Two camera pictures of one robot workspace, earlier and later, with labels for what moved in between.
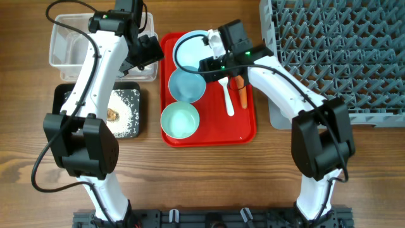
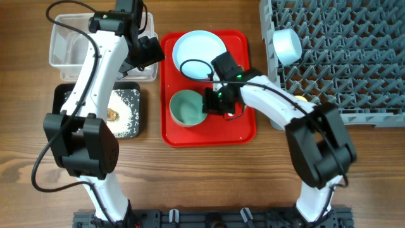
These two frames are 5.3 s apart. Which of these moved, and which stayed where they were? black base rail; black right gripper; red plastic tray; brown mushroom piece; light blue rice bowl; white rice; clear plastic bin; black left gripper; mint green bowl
Moved: mint green bowl; black right gripper; light blue rice bowl
Stayed: black left gripper; brown mushroom piece; clear plastic bin; red plastic tray; black base rail; white rice
